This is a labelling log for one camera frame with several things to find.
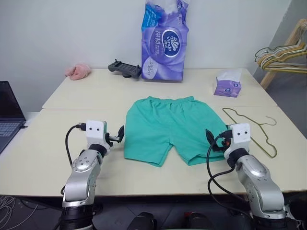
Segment dark laptop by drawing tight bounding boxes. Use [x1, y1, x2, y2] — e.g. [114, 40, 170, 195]
[0, 80, 26, 154]

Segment white wire bundle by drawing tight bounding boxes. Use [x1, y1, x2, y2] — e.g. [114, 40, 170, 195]
[0, 195, 15, 230]

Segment olive wire hanger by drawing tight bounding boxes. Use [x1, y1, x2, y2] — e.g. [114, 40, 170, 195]
[222, 107, 278, 159]

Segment purple tissue box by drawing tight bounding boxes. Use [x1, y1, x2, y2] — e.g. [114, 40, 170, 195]
[213, 69, 242, 98]

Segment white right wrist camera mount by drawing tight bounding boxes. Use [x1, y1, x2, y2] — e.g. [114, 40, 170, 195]
[226, 122, 251, 154]

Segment green shorts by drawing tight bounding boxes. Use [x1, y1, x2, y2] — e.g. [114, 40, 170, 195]
[123, 95, 228, 168]

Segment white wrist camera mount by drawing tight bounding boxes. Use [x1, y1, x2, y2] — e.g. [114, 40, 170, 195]
[85, 120, 108, 147]
[226, 122, 251, 154]

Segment purple toilet paper pack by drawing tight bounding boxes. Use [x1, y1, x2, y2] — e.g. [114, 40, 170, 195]
[140, 0, 190, 83]

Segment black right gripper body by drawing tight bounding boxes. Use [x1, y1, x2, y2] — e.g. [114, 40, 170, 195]
[213, 138, 230, 154]

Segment wooden clothes rack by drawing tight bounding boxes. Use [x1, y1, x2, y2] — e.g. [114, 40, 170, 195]
[260, 19, 307, 88]

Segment pink cloth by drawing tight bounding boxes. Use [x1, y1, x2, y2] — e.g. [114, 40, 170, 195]
[65, 63, 92, 81]

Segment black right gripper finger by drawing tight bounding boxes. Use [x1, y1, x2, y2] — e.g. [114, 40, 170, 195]
[205, 128, 218, 146]

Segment dark rounded shape red mark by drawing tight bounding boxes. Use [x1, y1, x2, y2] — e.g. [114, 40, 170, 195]
[184, 212, 212, 230]

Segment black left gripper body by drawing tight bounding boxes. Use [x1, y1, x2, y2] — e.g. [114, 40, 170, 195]
[105, 132, 120, 148]

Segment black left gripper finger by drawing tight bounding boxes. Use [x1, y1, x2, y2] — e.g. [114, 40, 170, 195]
[117, 125, 125, 144]

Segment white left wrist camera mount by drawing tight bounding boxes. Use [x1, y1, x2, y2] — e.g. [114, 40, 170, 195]
[85, 120, 108, 147]

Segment black handheld controller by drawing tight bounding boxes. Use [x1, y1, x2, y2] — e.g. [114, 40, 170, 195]
[107, 58, 142, 79]

